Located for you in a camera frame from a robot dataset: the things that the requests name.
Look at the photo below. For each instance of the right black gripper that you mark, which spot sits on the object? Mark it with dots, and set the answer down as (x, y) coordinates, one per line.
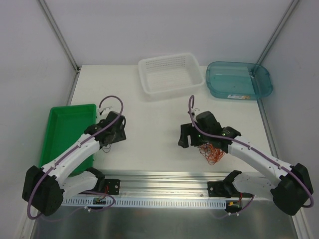
(186, 135)

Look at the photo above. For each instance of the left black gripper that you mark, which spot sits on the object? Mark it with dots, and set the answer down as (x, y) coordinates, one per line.
(117, 135)

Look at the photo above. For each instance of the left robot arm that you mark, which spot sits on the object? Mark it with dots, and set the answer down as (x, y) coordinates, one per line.
(46, 187)

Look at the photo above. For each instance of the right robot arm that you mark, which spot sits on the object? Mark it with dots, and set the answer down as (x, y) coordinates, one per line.
(288, 186)

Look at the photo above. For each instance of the green plastic tray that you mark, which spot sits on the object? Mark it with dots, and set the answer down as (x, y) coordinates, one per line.
(65, 125)

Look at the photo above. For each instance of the white perforated basket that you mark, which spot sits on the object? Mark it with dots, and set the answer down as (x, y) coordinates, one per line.
(170, 76)

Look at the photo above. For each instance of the teal transparent container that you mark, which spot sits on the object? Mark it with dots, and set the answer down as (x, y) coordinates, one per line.
(238, 81)

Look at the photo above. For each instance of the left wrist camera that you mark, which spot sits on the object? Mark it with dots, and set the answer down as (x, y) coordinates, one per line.
(104, 111)

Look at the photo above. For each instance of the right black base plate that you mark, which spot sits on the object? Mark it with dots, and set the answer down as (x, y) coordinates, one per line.
(225, 190)

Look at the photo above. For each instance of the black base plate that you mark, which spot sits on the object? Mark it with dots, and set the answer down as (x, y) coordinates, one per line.
(111, 186)
(225, 190)

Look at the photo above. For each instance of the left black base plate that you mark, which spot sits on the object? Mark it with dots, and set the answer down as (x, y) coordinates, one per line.
(111, 186)

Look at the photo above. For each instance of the white slotted cable duct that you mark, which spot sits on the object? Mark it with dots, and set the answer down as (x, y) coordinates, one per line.
(88, 201)

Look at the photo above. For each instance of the left aluminium frame post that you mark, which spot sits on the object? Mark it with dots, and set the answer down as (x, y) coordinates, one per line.
(57, 32)

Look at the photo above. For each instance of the aluminium frame post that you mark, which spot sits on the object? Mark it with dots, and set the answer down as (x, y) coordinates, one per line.
(278, 29)
(57, 32)

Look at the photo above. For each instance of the right aluminium frame post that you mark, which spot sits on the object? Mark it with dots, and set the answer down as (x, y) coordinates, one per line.
(278, 29)

